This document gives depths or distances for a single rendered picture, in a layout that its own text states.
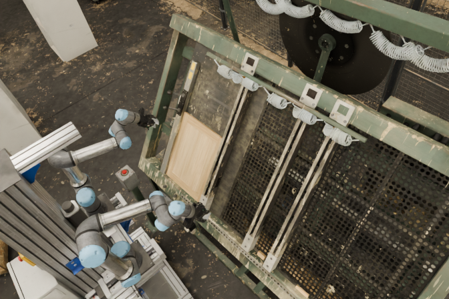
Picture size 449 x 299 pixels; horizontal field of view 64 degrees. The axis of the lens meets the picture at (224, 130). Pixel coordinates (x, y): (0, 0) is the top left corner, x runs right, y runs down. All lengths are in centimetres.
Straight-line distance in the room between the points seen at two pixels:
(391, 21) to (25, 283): 247
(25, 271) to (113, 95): 310
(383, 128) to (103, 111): 387
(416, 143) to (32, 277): 221
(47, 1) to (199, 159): 374
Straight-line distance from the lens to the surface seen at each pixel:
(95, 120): 496
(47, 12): 579
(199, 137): 262
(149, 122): 248
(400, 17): 201
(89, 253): 191
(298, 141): 209
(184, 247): 361
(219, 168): 247
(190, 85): 262
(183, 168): 280
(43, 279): 251
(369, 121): 188
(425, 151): 184
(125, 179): 301
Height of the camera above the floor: 326
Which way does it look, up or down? 49 degrees down
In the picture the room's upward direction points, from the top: 10 degrees counter-clockwise
